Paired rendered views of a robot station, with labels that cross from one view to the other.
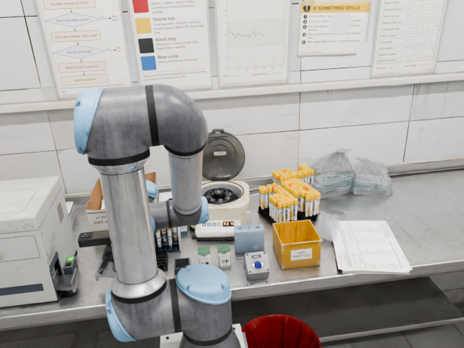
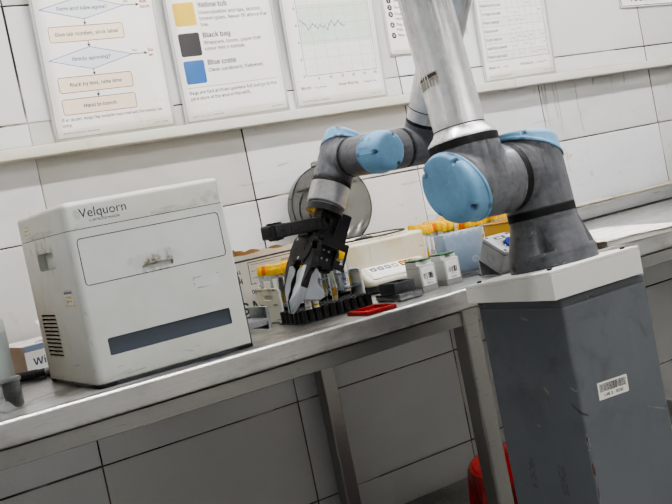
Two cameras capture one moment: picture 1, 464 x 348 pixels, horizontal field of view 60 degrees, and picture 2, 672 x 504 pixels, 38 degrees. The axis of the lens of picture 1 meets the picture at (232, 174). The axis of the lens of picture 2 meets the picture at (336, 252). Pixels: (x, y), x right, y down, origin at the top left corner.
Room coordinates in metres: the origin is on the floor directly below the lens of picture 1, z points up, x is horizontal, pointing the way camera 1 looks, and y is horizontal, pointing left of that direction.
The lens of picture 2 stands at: (-0.63, 1.10, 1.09)
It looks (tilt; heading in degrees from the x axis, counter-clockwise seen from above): 3 degrees down; 335
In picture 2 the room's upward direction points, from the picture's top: 12 degrees counter-clockwise
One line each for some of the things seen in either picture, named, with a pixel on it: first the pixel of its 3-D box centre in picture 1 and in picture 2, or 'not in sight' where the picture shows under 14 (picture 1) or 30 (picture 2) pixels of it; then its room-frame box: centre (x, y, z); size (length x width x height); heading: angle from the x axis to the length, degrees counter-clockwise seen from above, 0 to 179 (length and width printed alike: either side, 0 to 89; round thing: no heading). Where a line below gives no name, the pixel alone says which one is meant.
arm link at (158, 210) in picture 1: (146, 217); (377, 152); (0.94, 0.23, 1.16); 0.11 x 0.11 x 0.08; 11
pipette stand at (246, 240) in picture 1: (248, 240); (461, 253); (1.17, -0.05, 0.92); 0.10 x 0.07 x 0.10; 92
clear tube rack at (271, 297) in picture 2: (151, 239); (311, 294); (1.22, 0.30, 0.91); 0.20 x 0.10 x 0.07; 97
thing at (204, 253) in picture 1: (204, 258); (421, 275); (1.09, 0.10, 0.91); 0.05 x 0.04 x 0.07; 7
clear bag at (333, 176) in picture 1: (329, 170); not in sight; (1.63, -0.43, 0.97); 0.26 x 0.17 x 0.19; 111
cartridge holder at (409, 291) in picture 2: (182, 267); (397, 290); (1.07, 0.17, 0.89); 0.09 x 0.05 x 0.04; 5
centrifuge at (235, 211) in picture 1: (219, 207); (371, 261); (1.39, 0.06, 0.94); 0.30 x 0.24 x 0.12; 178
